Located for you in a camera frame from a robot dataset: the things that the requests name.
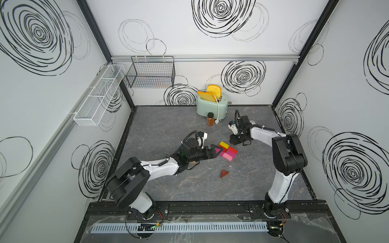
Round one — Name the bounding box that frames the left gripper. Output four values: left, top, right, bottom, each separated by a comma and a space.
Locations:
186, 145, 222, 164

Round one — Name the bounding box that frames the red block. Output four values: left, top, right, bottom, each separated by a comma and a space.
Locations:
219, 146, 227, 152
228, 146, 238, 154

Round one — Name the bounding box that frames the yellow block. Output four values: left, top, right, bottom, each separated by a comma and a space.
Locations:
219, 141, 229, 149

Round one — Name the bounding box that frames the red block front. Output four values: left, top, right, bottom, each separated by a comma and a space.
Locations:
228, 146, 238, 154

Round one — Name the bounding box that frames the light pink block front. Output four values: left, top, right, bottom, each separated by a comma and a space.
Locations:
222, 153, 233, 162

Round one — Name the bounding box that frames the brown triangle block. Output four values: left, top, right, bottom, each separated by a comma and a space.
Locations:
220, 170, 229, 179

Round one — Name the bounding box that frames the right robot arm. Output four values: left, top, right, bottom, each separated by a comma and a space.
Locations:
228, 110, 308, 218

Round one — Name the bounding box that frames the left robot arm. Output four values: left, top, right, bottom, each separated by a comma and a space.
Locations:
105, 131, 223, 220

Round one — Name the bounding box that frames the brown spice bottle black cap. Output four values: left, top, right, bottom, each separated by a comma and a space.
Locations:
206, 112, 214, 126

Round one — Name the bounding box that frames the mint green toaster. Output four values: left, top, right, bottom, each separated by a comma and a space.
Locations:
196, 95, 229, 120

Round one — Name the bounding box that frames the front toast slice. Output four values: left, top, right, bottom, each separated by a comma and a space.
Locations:
198, 91, 218, 102

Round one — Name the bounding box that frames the toast slice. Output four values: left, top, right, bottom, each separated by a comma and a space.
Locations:
206, 85, 222, 100
198, 91, 218, 102

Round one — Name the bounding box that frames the rear toast slice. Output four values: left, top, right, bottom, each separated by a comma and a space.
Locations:
206, 85, 222, 100

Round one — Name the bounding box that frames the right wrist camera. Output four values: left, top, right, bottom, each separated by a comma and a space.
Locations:
228, 121, 239, 135

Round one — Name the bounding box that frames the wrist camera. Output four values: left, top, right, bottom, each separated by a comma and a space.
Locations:
228, 121, 239, 135
197, 131, 208, 148

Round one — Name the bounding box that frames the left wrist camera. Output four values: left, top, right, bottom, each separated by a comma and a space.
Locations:
197, 131, 208, 148

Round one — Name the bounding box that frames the white toaster power cable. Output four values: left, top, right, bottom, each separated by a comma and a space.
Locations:
211, 93, 221, 125

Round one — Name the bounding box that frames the grey slotted cable duct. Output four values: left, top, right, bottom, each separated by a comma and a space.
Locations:
91, 222, 268, 234

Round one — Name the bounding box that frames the black mounting rail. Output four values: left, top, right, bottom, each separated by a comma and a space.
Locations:
83, 200, 330, 220

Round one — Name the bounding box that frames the black wire basket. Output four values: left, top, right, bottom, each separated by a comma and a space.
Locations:
126, 56, 175, 89

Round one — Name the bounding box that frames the white wire shelf basket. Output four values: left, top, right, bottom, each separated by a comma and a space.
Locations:
74, 64, 125, 126

